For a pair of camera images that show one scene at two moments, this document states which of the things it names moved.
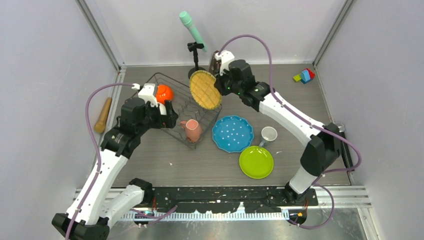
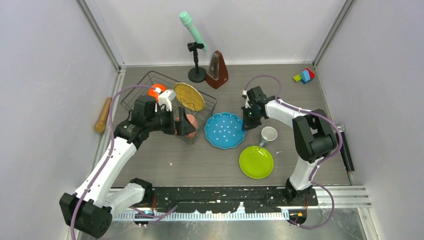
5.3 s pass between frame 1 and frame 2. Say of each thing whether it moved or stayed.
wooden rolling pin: stayed
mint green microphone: stayed
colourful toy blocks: stayed
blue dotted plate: moved
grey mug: stayed
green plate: stayed
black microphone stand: stayed
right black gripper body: moved
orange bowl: moved
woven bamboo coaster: moved
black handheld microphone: stayed
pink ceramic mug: moved
